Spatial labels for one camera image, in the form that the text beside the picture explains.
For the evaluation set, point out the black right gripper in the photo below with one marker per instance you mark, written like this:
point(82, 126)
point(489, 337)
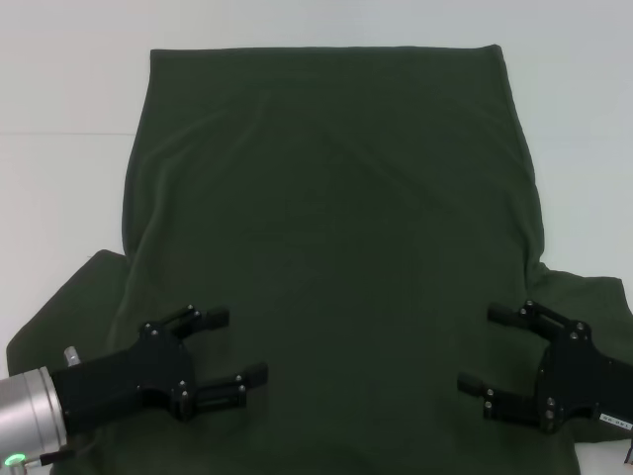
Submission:
point(578, 381)

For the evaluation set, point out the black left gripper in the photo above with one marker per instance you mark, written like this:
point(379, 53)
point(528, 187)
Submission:
point(123, 376)

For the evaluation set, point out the dark green shirt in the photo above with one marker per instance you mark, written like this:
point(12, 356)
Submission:
point(336, 198)

